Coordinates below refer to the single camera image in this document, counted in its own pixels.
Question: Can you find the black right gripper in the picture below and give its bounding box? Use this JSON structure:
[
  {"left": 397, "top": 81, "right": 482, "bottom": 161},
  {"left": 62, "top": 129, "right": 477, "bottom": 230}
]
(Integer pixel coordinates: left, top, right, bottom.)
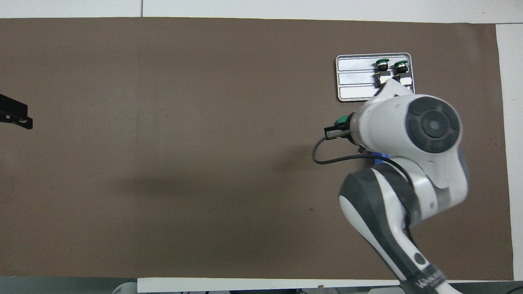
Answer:
[{"left": 324, "top": 122, "right": 365, "bottom": 154}]

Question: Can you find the brown paper mat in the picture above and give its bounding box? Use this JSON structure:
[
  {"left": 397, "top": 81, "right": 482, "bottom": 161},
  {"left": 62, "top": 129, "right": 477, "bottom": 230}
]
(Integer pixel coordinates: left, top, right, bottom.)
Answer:
[{"left": 0, "top": 17, "right": 514, "bottom": 281}]

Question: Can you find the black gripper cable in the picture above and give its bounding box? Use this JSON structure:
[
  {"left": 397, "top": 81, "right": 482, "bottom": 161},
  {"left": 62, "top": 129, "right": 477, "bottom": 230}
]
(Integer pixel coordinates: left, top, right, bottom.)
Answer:
[{"left": 313, "top": 137, "right": 413, "bottom": 245}]

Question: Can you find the silver metal tray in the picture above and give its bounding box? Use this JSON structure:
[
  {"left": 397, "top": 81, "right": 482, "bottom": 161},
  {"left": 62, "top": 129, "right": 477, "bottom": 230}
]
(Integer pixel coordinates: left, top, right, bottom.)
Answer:
[{"left": 335, "top": 52, "right": 416, "bottom": 102}]

